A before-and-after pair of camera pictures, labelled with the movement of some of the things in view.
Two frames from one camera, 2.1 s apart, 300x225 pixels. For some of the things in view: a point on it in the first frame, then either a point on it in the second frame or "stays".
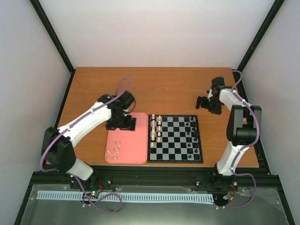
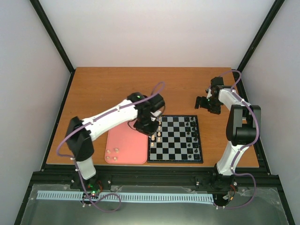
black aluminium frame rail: x=163 y=176 stays
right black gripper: x=216 y=110 stays
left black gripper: x=128 y=126 → x=150 y=131
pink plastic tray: x=123 y=146 stays
